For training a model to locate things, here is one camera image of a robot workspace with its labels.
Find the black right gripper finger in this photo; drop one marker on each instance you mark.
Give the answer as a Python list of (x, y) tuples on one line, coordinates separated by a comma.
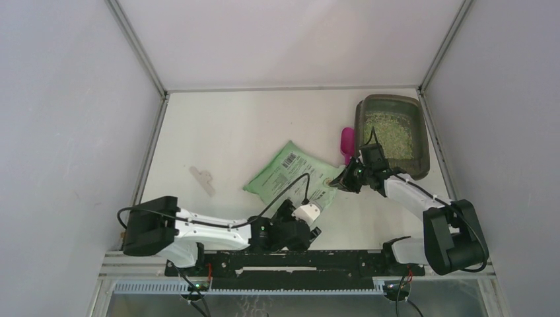
[(351, 187), (340, 181)]

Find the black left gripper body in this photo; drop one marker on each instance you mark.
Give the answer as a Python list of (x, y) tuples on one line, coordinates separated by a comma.
[(284, 214)]

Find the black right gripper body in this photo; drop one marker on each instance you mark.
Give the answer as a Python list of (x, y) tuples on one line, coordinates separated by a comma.
[(357, 172)]

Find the magenta plastic scoop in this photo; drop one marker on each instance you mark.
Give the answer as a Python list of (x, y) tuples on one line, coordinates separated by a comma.
[(347, 144)]

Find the green cat litter bag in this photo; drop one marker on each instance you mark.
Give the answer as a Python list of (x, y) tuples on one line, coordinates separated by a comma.
[(292, 164)]

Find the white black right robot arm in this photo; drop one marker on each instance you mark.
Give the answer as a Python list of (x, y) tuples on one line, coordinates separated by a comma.
[(452, 237)]

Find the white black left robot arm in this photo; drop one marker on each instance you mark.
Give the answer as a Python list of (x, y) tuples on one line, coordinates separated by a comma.
[(160, 228)]

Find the green litter in box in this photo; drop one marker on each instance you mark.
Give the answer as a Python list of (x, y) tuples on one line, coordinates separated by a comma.
[(392, 131)]

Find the dark grey litter box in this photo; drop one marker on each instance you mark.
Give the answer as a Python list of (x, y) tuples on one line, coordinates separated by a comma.
[(418, 167)]

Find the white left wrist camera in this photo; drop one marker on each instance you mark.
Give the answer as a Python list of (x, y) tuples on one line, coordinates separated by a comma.
[(307, 213)]

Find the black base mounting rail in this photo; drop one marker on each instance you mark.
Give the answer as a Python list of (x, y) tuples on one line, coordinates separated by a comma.
[(315, 268)]

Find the white slotted cable duct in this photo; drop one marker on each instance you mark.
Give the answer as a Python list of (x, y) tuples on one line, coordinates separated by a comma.
[(372, 287)]

